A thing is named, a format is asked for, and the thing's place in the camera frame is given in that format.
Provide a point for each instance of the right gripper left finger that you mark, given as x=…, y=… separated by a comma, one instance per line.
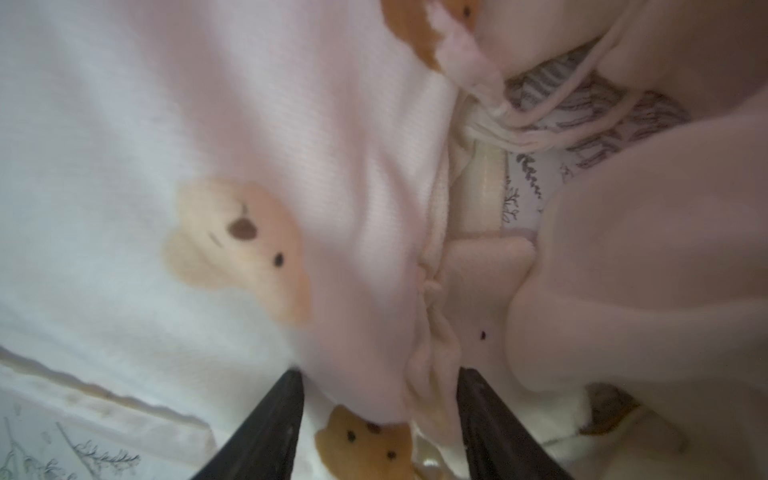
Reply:
x=264, y=446

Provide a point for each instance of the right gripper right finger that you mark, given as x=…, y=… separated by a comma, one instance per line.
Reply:
x=496, y=444

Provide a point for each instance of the cream bear print pillow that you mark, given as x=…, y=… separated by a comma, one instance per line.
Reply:
x=196, y=196

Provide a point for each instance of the red strawberry print ruffled pillowcase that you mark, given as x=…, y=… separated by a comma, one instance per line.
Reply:
x=650, y=270

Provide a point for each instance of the grey fern print table cloth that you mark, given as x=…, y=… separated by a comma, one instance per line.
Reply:
x=597, y=126

